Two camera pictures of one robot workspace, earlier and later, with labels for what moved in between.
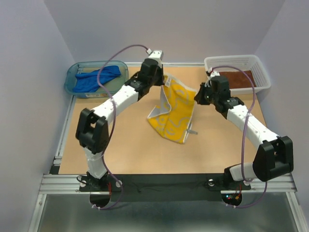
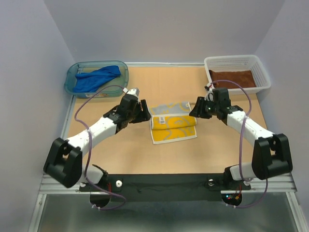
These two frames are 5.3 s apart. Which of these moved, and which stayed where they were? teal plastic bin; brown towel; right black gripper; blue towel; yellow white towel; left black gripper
Moved: yellow white towel; right black gripper; left black gripper
Stayed: blue towel; teal plastic bin; brown towel
